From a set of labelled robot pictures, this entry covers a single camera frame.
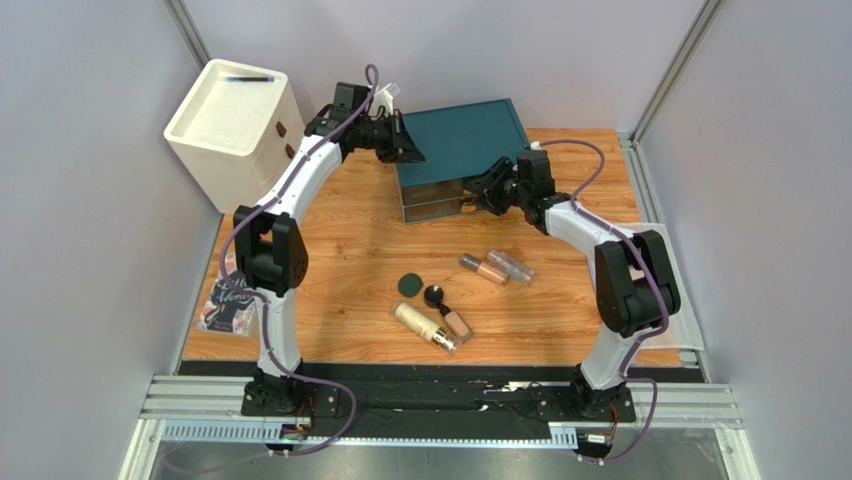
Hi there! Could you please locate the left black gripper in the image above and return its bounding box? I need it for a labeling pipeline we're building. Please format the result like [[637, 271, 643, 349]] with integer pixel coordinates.
[[354, 109, 426, 165]]

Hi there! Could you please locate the teal drawer organizer box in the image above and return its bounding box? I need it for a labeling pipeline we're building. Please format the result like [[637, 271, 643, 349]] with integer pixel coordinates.
[[396, 98, 529, 191]]

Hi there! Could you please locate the peach lip gloss tube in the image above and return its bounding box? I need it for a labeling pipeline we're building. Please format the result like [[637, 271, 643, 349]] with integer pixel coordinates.
[[459, 253, 508, 285]]

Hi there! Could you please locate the clear lip gloss tube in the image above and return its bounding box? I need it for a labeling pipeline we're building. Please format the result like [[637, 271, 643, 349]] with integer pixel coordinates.
[[487, 249, 536, 286]]

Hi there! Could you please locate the black round cap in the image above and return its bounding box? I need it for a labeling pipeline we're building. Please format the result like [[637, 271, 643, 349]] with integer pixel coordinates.
[[423, 285, 445, 308]]

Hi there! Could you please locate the beige foundation bottle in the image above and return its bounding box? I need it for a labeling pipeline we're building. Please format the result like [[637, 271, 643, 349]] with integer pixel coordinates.
[[437, 303, 473, 343]]

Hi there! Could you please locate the cream gold pump bottle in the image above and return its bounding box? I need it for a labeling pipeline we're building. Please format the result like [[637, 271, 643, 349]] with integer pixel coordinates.
[[391, 301, 460, 356]]

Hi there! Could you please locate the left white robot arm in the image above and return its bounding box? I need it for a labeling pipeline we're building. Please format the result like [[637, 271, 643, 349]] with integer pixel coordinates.
[[229, 105, 425, 416]]

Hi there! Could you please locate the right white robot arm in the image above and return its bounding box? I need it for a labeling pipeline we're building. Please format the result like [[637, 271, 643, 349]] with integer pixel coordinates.
[[464, 150, 681, 419]]

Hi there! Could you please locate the dark green round compact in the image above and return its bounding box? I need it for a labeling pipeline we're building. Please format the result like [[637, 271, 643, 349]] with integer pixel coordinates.
[[397, 273, 423, 298]]

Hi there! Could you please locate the white drawer cabinet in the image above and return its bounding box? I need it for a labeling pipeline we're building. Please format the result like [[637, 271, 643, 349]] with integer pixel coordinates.
[[163, 59, 305, 214]]

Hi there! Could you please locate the Little Women book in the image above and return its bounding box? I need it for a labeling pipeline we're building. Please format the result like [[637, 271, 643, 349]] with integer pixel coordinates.
[[195, 271, 257, 338]]

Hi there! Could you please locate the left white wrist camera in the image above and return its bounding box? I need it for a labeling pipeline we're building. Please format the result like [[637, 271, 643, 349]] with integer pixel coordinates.
[[369, 82, 401, 117]]

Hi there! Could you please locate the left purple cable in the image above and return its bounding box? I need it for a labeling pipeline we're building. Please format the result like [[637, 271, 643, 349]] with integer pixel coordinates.
[[218, 63, 381, 458]]

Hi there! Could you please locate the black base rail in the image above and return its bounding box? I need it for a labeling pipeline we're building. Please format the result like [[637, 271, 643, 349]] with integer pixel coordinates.
[[241, 362, 637, 423]]

